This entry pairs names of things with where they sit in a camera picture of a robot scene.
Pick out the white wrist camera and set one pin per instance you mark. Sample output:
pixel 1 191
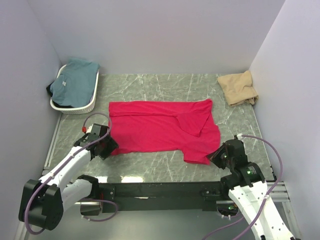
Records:
pixel 87 129
pixel 239 137

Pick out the teal blue t shirt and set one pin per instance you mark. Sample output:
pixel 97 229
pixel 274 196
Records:
pixel 76 83

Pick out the white laundry basket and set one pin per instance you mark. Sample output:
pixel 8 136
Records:
pixel 79 110

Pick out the black garment in basket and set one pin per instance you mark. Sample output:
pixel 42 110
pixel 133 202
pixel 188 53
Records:
pixel 48 90

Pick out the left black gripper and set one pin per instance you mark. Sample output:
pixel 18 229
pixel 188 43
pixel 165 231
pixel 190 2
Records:
pixel 107 147

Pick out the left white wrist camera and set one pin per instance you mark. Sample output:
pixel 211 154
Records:
pixel 87 129

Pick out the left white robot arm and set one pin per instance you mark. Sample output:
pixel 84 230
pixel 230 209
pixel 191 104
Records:
pixel 44 201

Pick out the red t shirt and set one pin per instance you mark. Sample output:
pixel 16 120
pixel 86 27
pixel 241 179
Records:
pixel 160 126

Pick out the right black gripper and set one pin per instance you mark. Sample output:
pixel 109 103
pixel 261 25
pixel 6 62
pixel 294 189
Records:
pixel 217 157

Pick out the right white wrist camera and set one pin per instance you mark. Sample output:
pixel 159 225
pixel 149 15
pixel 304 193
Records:
pixel 239 137

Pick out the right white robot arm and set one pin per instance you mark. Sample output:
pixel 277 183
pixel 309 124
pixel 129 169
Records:
pixel 247 187

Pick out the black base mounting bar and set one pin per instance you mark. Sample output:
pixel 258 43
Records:
pixel 156 196

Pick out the beige folded t shirt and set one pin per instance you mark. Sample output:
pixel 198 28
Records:
pixel 238 88

